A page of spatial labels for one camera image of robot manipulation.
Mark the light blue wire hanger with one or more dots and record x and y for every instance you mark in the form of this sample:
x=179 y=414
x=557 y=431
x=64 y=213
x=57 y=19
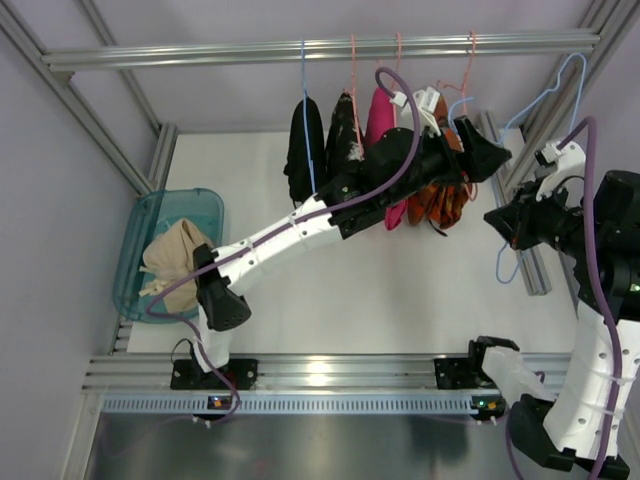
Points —
x=556 y=106

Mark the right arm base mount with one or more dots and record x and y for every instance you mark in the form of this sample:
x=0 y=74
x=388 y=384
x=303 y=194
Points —
x=460 y=373

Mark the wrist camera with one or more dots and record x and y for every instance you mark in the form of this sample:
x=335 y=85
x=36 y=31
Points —
x=432 y=111
x=559 y=164

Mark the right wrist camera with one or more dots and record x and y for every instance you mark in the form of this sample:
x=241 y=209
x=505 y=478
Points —
x=559 y=164

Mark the slotted cable duct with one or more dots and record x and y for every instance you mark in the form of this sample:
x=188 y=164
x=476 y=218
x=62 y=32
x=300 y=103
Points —
x=251 y=403

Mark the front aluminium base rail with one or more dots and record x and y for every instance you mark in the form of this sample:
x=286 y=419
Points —
x=277 y=373

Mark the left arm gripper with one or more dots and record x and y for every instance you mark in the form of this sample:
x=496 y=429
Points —
x=454 y=151

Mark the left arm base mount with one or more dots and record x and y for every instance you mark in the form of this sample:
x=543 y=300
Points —
x=188 y=375

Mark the beige drawstring trousers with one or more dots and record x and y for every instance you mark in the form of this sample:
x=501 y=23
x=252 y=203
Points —
x=168 y=259

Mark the orange patterned garment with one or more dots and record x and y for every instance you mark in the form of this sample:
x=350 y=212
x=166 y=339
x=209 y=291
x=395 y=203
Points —
x=441 y=206

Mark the black hanging garment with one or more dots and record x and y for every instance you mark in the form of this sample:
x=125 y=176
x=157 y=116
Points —
x=296 y=169

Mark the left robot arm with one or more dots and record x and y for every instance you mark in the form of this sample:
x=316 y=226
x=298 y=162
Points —
x=397 y=166

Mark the teal plastic bin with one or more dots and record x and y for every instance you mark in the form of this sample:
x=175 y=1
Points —
x=152 y=216

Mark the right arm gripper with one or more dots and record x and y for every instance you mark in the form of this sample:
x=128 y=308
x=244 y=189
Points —
x=526 y=223

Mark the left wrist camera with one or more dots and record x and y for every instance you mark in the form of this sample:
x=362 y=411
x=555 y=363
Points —
x=432 y=111

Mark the black white speckled garment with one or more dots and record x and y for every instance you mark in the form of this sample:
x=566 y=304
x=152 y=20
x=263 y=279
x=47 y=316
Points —
x=343 y=152

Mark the blue hanger with black garment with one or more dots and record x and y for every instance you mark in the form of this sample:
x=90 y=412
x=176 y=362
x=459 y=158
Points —
x=310 y=162

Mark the aluminium hanging rail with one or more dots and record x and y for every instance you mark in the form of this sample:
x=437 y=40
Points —
x=495 y=44

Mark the pink hanging garment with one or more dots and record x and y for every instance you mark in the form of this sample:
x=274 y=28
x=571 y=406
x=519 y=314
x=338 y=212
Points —
x=380 y=121

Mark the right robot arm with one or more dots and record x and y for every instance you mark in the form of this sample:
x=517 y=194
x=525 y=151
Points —
x=580 y=425

